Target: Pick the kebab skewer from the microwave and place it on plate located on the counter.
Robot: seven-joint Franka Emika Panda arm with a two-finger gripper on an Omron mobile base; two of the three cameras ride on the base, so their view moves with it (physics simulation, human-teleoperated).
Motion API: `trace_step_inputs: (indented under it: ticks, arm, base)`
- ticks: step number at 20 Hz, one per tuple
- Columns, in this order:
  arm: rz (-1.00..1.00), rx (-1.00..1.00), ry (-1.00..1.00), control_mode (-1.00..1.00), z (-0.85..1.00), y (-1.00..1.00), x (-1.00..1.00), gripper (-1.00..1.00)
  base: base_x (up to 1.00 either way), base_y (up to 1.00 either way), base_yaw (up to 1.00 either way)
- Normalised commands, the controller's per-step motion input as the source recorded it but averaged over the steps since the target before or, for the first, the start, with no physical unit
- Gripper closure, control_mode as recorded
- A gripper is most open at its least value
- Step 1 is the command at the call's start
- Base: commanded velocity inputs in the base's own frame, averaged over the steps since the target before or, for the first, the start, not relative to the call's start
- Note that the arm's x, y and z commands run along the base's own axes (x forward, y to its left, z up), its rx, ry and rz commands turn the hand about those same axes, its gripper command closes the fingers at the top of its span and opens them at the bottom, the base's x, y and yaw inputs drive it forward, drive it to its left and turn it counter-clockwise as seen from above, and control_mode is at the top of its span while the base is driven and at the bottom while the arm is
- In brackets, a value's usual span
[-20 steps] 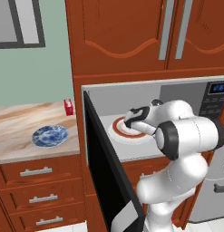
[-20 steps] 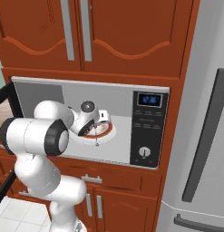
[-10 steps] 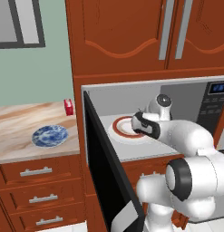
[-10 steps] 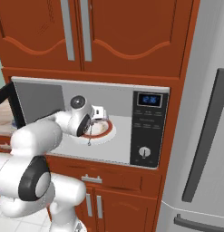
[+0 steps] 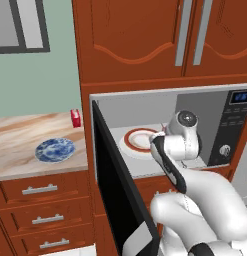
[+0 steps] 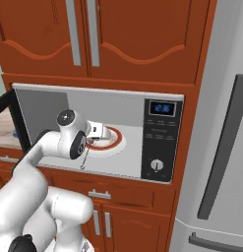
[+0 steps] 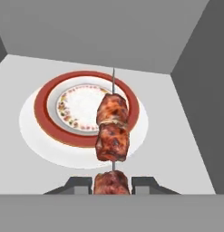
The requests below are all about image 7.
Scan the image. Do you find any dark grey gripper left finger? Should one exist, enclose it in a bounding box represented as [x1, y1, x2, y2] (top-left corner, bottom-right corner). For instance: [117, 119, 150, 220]
[44, 176, 93, 196]

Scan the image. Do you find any red rimmed floral plate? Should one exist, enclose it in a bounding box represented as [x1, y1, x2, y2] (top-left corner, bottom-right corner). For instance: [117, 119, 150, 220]
[33, 70, 141, 149]

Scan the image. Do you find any white round microwave turntable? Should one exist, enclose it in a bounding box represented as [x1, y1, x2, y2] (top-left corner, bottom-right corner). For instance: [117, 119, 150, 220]
[18, 79, 150, 170]

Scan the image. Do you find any brown kebab skewer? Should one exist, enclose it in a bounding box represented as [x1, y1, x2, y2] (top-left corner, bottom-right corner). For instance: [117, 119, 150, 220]
[93, 66, 131, 196]

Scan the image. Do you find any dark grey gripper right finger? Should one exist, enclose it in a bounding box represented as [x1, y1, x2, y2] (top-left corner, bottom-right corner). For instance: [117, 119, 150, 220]
[131, 176, 181, 196]

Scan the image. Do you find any grey microwave oven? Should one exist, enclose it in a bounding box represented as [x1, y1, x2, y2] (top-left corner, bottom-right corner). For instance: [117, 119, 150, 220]
[0, 0, 224, 196]

